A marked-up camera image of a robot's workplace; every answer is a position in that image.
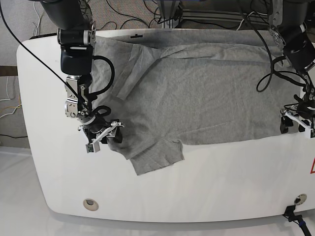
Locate black clamp with cable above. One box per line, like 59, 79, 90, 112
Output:
283, 205, 312, 236

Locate yellow cable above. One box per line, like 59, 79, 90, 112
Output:
0, 92, 22, 118

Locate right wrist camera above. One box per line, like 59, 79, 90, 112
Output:
86, 142, 100, 153

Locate silver table grommet right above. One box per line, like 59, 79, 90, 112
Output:
294, 194, 307, 206

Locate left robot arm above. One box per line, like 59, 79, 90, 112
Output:
268, 0, 315, 138

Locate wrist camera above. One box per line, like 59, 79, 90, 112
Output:
305, 128, 315, 139
86, 142, 100, 153

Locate grey t-shirt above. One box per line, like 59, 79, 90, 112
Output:
94, 29, 300, 175

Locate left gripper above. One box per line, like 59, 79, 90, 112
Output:
280, 98, 315, 134

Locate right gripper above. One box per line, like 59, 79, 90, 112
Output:
78, 117, 124, 144

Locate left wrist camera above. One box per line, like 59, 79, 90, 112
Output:
305, 128, 315, 139

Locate red warning triangle sticker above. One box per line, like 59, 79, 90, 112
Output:
310, 159, 315, 174

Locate aluminium frame rail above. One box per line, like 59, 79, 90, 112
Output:
157, 0, 274, 29

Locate silver table grommet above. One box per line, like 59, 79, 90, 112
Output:
294, 194, 307, 206
83, 199, 99, 211

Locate silver table grommet left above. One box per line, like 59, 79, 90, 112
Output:
83, 199, 99, 211

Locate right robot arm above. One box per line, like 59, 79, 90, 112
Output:
40, 0, 123, 147

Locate white floor cable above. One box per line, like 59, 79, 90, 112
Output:
0, 76, 23, 118

